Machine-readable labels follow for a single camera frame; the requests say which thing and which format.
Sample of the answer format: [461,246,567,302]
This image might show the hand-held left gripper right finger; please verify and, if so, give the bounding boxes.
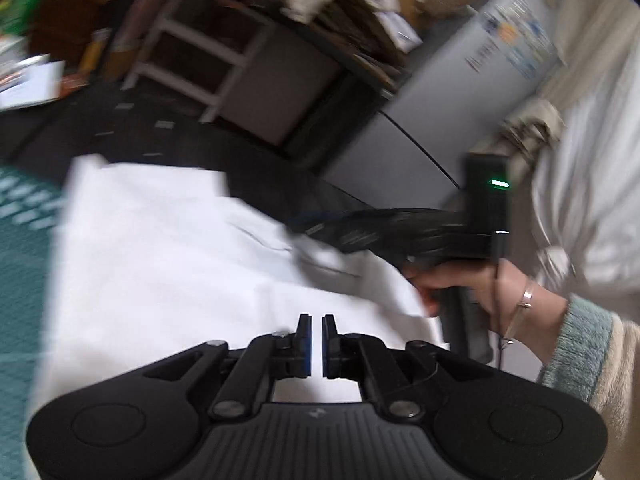
[321,313,494,419]

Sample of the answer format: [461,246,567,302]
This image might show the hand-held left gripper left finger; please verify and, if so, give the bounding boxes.
[144,313,313,422]

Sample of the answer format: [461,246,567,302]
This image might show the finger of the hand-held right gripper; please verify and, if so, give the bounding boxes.
[290,207,443,261]

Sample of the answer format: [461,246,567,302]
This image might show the white shirt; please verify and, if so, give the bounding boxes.
[30,154,451,406]

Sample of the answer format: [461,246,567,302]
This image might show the person's right forearm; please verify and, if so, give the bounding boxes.
[500,280,640,480]

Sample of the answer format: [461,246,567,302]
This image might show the person's right hand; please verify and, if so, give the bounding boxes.
[402,258,538,342]

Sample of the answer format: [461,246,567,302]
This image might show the silver refrigerator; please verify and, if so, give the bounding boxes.
[320,0,568,221]

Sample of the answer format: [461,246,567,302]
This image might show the white curtain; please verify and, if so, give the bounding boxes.
[530,0,640,321]

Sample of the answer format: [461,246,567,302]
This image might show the cluster of fridge magnets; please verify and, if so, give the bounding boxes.
[465,0,558,86]

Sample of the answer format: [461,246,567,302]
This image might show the black-framed wooden desk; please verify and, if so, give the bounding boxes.
[135,0,416,161]

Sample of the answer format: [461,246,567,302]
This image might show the stack of flattened cardboard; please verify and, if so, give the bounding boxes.
[320,0,421,66]

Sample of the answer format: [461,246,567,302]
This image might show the white plastic drawer unit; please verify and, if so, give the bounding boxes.
[122,0,271,123]

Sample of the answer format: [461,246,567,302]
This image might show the green cutting mat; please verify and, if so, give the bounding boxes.
[0,160,76,480]

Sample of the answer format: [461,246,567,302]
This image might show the yellow paper bag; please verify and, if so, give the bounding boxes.
[80,30,112,75]

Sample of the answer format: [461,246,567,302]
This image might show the white paper cards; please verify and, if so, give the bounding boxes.
[0,55,68,111]

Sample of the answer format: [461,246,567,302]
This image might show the brown wooden drawer cabinet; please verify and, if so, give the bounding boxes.
[30,0,126,61]

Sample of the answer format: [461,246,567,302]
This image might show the silver bracelet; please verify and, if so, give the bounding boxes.
[500,280,538,346]

